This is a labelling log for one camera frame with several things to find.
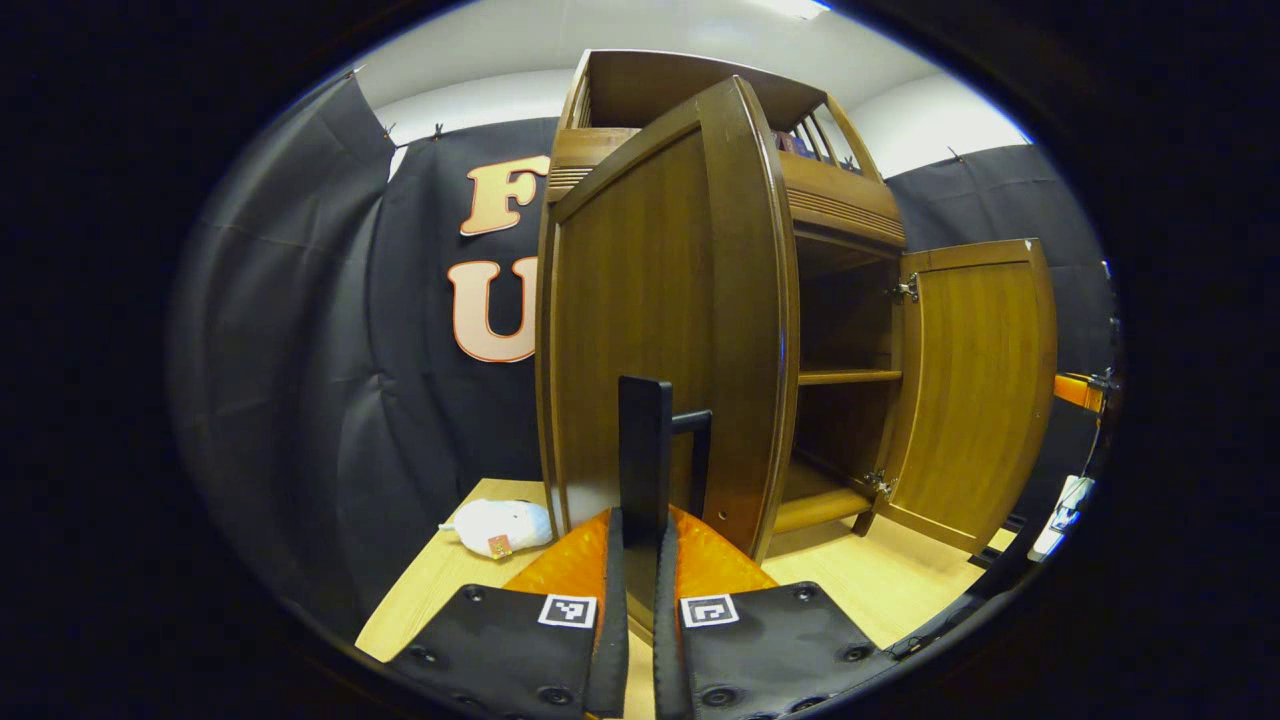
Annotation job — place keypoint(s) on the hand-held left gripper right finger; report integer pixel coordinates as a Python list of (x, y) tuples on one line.
[(780, 645)]

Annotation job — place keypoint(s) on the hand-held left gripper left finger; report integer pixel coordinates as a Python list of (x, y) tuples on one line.
[(500, 650)]

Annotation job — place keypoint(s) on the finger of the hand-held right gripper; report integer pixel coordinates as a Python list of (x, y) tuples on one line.
[(1078, 390)]

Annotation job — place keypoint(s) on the wooden cabinet door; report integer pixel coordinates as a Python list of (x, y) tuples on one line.
[(640, 320), (975, 390)]

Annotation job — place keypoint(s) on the wooden double-door shoe cabinet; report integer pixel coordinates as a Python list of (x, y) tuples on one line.
[(850, 300)]

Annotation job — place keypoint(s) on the metal door hinge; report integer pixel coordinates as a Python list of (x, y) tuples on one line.
[(905, 290), (882, 484)]

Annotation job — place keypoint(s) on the wooden cabinet drawer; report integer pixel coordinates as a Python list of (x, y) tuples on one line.
[(840, 190)]

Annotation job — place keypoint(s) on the white plush toy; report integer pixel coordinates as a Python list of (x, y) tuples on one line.
[(500, 525)]

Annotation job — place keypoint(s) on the wooden inner shelf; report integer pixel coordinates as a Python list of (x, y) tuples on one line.
[(850, 377)]

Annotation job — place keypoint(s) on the black backdrop cloth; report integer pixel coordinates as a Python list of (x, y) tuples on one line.
[(300, 350)]

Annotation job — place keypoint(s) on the blue book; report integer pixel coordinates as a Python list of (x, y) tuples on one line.
[(802, 148)]

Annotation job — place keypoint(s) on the large ceiling light panel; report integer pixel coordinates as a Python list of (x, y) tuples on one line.
[(800, 7)]

